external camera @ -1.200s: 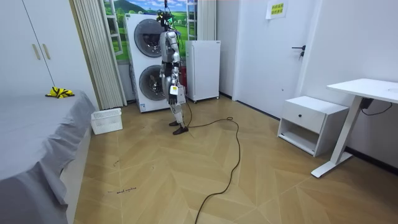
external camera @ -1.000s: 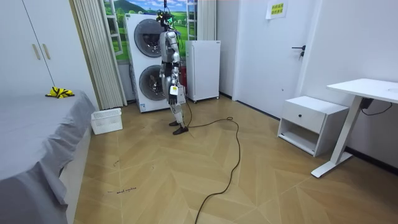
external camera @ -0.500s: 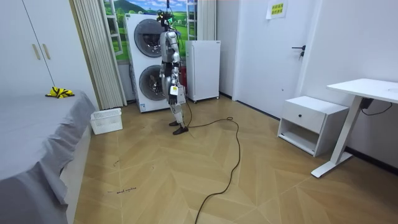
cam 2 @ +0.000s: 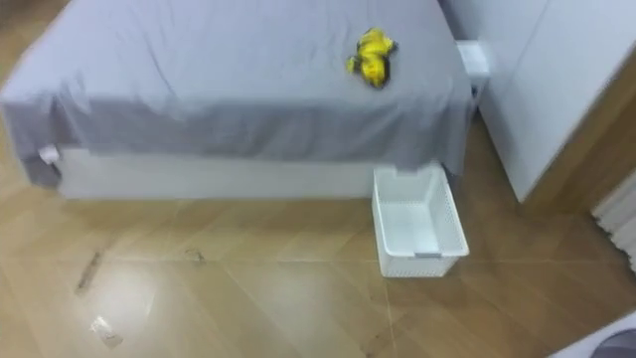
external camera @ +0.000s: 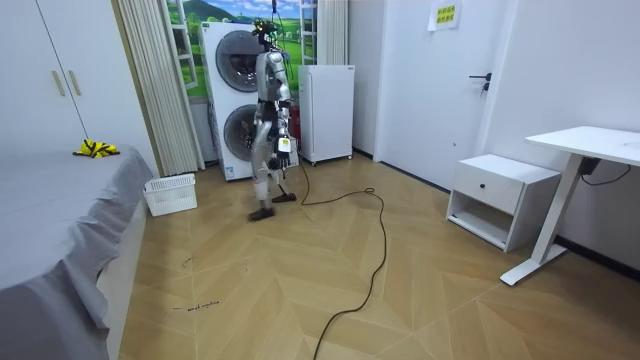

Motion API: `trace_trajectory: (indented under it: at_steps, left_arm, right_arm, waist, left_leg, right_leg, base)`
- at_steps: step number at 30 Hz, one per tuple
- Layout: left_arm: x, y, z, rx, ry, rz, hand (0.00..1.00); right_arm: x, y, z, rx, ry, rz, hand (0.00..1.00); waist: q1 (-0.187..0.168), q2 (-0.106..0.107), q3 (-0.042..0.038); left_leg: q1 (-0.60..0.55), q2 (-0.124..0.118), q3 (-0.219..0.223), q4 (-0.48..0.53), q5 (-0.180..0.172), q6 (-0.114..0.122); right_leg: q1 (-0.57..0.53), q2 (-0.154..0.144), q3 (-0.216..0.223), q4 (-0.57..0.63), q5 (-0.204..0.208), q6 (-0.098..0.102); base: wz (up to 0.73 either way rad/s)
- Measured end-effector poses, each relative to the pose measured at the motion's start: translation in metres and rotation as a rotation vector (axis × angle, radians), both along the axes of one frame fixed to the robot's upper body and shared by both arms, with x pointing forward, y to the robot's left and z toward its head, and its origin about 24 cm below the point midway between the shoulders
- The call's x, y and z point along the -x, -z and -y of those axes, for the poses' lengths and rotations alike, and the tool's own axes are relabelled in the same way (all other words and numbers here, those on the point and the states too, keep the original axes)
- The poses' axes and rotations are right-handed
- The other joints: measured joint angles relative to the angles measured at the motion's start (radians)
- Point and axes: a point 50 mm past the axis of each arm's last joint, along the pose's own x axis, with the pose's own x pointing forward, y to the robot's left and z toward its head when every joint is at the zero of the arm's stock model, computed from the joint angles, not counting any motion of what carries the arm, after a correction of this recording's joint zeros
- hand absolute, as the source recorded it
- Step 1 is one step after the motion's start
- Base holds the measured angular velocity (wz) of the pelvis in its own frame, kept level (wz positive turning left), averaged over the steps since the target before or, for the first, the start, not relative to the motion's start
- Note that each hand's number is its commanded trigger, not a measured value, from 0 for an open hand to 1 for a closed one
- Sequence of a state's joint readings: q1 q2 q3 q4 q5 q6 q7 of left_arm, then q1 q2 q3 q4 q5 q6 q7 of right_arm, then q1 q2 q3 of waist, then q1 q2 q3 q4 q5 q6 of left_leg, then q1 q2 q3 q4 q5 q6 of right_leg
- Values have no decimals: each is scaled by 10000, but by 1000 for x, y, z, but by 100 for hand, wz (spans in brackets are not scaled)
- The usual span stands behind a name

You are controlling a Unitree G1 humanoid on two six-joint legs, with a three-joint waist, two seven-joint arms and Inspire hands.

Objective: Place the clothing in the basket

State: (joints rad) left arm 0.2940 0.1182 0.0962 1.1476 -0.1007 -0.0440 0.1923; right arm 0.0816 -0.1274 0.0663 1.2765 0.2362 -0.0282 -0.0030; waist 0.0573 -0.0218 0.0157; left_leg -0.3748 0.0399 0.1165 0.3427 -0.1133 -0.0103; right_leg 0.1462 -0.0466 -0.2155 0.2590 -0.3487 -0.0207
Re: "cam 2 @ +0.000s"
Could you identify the white plastic basket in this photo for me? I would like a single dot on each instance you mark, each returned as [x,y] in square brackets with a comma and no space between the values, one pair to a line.
[417,224]

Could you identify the yellow and black garment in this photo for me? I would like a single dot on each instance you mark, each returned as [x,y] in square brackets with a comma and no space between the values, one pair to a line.
[371,55]

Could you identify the grey bed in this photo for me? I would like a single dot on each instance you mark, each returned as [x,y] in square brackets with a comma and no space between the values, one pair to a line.
[199,89]

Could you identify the small white bedside table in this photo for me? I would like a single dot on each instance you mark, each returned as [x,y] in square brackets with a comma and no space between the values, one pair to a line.
[474,59]

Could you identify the white cabinet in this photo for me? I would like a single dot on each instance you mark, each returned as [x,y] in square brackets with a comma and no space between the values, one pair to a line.
[536,74]

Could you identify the clear tape piece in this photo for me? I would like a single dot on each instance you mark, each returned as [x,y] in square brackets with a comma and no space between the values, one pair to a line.
[105,332]

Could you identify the white curtain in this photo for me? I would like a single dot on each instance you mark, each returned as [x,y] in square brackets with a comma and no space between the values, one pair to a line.
[620,214]

